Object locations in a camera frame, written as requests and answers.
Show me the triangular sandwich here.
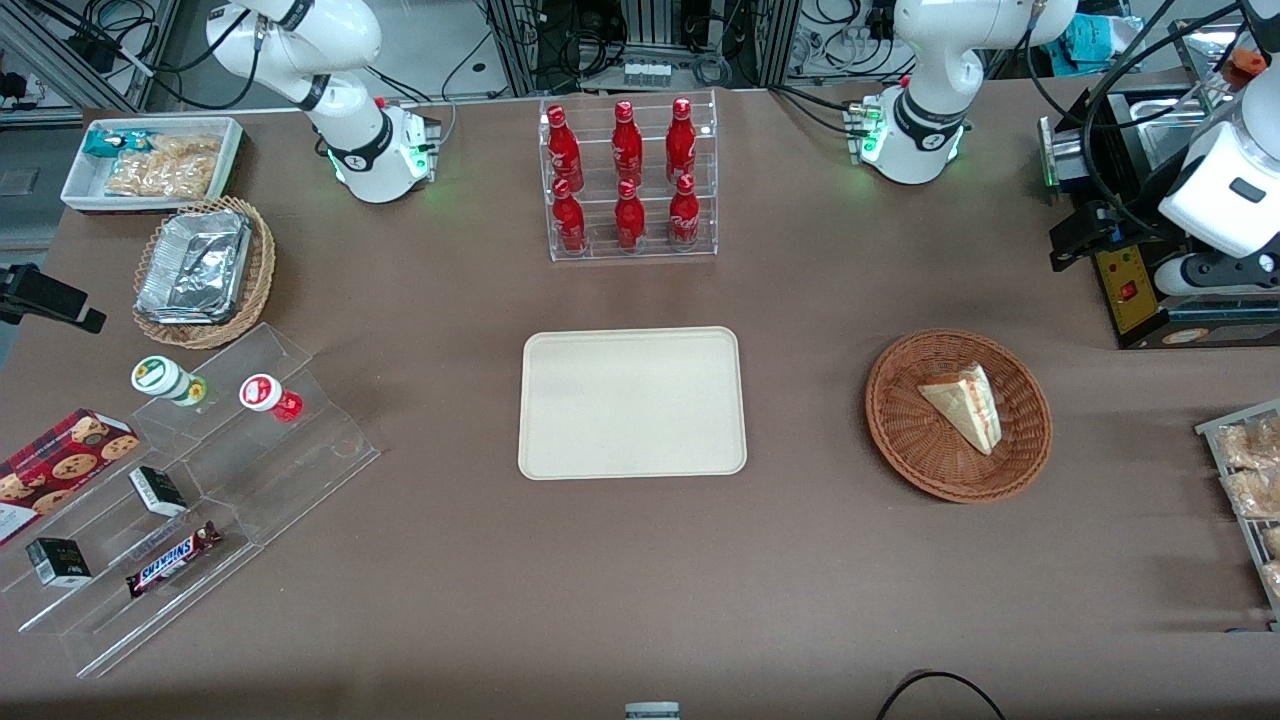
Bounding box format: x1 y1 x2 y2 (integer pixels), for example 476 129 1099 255
918 362 1004 458

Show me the tray of wrapped pastries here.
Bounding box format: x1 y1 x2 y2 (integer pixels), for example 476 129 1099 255
1194 399 1280 633

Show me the large brown wicker basket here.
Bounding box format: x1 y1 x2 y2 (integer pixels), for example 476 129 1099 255
865 329 1054 504

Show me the cream plastic serving tray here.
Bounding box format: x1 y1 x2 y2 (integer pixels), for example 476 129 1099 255
517 326 749 482

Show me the small brown wicker basket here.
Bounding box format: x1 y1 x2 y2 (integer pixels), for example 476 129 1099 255
132 195 277 351

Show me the black hot food display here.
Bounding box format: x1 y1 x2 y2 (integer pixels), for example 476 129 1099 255
1040 15 1280 351

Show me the silver metal box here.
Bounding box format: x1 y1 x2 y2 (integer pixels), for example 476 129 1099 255
1037 115 1093 193

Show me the steel food pan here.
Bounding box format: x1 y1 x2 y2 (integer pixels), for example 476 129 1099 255
1130 97 1216 171

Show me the teal plastic bag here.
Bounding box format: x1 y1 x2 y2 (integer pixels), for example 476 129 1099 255
1062 14 1143 73

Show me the red cola bottle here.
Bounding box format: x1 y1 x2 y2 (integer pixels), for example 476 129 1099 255
668 173 702 248
546 105 585 193
666 97 697 184
614 180 648 252
551 178 588 254
611 100 644 187

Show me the clear acrylic bottle rack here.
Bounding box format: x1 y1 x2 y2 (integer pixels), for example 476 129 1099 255
539 89 720 264

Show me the clear acrylic stepped shelf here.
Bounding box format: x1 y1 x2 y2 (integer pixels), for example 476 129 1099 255
0 321 382 680

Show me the red-lidded white cup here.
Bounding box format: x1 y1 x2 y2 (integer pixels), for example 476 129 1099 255
238 372 305 424

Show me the stack of foil containers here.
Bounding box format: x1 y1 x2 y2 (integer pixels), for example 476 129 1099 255
134 207 252 327

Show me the clear bag of crackers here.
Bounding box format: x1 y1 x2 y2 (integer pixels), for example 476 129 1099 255
104 134 223 199

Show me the green-lidded white cup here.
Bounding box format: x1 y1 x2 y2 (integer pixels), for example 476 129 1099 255
130 355 209 408

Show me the small black carton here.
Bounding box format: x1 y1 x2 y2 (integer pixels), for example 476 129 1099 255
128 465 189 519
24 536 94 589

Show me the Snickers chocolate bar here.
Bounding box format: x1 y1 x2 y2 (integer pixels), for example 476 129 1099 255
124 520 224 600

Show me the teal snack packet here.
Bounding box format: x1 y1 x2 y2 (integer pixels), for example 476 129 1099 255
82 129 153 161

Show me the white rectangular plastic bin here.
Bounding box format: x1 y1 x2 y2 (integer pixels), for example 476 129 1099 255
60 116 245 215

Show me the red plaid cookie box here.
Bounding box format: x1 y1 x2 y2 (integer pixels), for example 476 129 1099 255
0 407 142 548

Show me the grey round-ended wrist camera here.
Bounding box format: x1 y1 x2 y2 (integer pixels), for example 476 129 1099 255
1154 251 1279 298

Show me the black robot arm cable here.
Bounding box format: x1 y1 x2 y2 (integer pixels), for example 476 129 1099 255
1020 0 1206 241

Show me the black looped cable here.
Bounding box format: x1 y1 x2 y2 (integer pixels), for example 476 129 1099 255
874 669 1007 720

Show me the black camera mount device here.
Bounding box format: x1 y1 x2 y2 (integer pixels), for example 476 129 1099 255
0 262 108 335

